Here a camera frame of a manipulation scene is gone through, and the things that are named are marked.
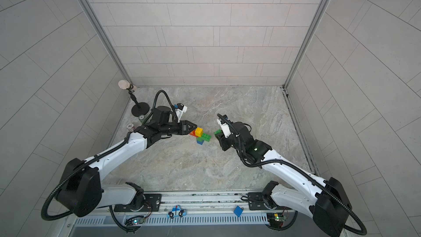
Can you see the pink white small cup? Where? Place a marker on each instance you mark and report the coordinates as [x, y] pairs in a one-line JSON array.
[[130, 127]]

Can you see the left circuit board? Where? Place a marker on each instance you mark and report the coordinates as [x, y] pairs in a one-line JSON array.
[[135, 221]]

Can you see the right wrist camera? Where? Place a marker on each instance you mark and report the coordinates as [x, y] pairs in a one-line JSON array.
[[224, 127]]

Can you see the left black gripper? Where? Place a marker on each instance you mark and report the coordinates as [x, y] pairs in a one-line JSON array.
[[185, 129]]

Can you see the small green lego brick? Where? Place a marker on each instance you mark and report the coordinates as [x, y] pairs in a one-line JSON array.
[[218, 132]]

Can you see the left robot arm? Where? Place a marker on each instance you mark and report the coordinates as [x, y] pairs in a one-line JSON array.
[[80, 190]]

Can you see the right circuit board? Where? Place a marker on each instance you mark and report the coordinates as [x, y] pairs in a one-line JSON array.
[[276, 220]]

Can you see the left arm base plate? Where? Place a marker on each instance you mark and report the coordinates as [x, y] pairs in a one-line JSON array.
[[141, 203]]

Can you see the green can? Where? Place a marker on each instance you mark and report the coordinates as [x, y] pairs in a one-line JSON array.
[[141, 118]]

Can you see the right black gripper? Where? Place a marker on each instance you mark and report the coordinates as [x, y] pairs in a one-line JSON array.
[[222, 141]]

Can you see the blue car toy sticker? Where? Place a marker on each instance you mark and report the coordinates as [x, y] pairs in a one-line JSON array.
[[176, 211]]

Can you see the black microphone stand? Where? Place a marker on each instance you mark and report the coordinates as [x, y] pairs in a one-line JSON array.
[[139, 108]]

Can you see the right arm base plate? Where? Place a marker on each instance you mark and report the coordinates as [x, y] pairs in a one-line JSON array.
[[259, 201]]

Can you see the long green lego brick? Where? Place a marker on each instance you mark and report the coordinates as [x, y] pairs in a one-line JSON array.
[[206, 137]]

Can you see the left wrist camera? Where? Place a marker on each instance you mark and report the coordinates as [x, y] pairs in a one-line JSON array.
[[180, 109]]

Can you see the circuit board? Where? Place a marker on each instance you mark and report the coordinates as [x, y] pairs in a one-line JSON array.
[[135, 221], [276, 220]]

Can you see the aluminium front rail frame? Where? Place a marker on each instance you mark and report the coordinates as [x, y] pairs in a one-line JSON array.
[[202, 208]]

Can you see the yellow square lego brick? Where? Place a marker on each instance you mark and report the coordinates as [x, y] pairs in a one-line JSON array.
[[198, 132]]

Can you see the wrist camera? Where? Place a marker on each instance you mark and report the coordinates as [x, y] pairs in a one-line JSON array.
[[180, 109], [224, 127]]

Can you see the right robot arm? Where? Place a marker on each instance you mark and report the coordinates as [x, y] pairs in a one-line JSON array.
[[325, 201]]

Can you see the blue cube on rail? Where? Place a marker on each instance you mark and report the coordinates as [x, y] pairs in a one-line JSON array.
[[238, 211]]

